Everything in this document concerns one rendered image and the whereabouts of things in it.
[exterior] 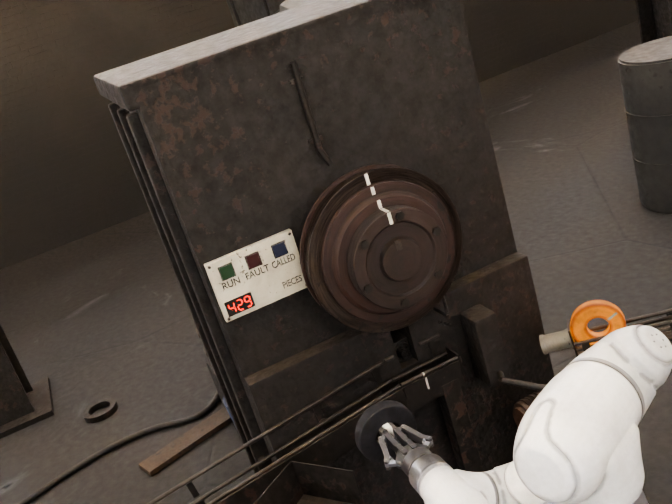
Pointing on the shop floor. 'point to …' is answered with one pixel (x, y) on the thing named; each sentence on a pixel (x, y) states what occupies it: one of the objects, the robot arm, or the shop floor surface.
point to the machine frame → (454, 167)
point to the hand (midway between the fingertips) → (384, 426)
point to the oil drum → (650, 118)
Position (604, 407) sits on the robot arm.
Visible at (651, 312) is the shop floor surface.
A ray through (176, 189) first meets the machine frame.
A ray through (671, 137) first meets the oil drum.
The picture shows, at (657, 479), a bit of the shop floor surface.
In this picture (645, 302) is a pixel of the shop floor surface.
